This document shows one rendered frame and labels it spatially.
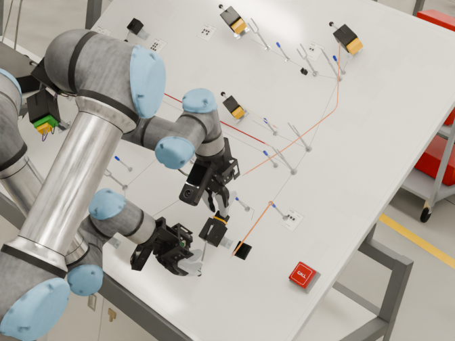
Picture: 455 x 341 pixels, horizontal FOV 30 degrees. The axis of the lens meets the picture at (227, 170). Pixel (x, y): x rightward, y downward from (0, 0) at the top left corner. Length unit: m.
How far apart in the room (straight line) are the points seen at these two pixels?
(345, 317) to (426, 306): 1.69
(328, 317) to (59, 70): 1.24
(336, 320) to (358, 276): 1.74
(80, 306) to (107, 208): 0.68
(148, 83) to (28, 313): 0.43
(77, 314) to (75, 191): 1.17
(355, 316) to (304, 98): 0.65
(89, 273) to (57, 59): 0.52
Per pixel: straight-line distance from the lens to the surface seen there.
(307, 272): 2.04
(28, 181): 1.75
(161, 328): 2.21
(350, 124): 2.21
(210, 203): 2.10
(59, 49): 1.52
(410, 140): 2.14
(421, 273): 4.36
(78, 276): 1.84
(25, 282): 1.41
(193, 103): 1.88
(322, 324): 2.42
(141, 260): 2.07
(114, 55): 1.47
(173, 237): 2.01
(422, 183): 4.87
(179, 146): 1.82
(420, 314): 4.06
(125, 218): 1.94
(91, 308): 2.50
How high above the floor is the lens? 2.20
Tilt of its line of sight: 27 degrees down
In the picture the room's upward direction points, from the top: 11 degrees clockwise
